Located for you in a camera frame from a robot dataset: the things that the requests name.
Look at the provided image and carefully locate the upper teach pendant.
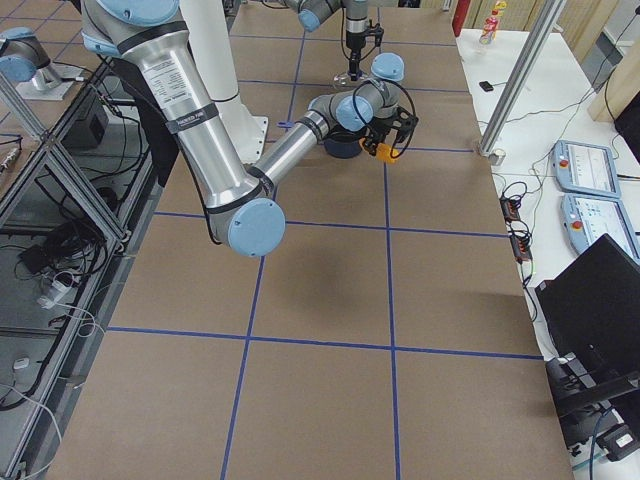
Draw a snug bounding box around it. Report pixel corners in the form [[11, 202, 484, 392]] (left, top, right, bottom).
[[551, 140, 621, 198]]

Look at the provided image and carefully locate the plastic drink bottle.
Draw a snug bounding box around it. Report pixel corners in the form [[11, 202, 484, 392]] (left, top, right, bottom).
[[479, 1, 505, 45]]

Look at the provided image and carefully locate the yellow corn cob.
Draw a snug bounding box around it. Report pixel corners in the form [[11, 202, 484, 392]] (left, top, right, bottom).
[[375, 143, 400, 164]]

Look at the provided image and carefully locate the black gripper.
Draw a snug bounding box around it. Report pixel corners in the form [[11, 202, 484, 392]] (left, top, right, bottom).
[[359, 107, 418, 159], [348, 46, 362, 81]]

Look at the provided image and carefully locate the black laptop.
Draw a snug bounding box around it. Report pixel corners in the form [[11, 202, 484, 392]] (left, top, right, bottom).
[[535, 234, 639, 373]]

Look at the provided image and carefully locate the lower teach pendant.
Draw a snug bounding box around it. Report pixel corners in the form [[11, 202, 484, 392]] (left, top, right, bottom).
[[561, 193, 639, 262]]

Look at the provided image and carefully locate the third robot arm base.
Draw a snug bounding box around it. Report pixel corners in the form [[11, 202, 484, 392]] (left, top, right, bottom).
[[1, 27, 71, 101]]

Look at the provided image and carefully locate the glass pot lid purple knob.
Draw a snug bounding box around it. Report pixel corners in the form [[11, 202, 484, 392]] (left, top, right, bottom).
[[333, 71, 369, 90]]

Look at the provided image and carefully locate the small black box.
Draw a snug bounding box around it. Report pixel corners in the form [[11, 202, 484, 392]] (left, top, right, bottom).
[[478, 81, 494, 92]]

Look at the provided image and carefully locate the teach pendant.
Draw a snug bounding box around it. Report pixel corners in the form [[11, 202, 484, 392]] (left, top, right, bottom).
[[561, 193, 639, 262], [551, 140, 621, 198]]

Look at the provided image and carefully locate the aluminium frame post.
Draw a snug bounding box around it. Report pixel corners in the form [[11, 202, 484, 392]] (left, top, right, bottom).
[[478, 0, 566, 166]]

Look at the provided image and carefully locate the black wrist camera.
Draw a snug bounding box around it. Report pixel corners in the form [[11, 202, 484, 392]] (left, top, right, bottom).
[[362, 20, 384, 54]]

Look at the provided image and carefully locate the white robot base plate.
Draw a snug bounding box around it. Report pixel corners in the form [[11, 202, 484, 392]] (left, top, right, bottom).
[[234, 116, 269, 164]]

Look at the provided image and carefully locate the dark blue saucepan purple handle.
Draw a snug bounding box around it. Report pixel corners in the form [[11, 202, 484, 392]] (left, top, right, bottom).
[[266, 117, 367, 160]]

